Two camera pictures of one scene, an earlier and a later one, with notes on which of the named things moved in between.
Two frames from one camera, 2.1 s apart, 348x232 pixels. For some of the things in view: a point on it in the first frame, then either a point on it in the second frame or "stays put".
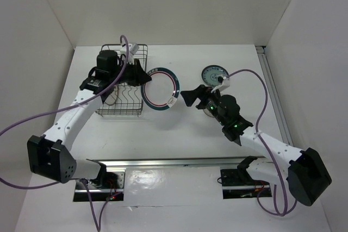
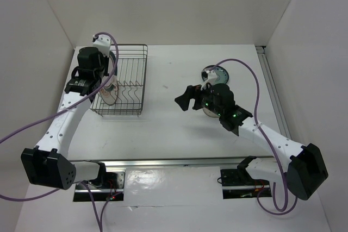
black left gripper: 139,76 → 105,60
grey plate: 205,110 stays put
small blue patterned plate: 210,75 stays put
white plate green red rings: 161,92 → 111,85
